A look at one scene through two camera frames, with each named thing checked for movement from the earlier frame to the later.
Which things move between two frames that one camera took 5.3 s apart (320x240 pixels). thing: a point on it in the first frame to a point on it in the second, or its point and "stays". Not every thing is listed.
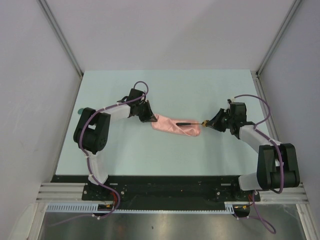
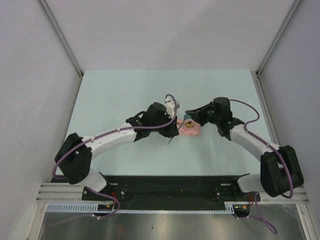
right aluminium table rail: (265, 108) stays
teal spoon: (80, 111) to (185, 117)
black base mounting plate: (170, 190) stays
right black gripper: (214, 123) to (198, 114)
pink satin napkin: (166, 124) stays
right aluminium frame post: (283, 27) stays
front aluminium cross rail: (57, 192) stays
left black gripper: (149, 116) to (171, 130)
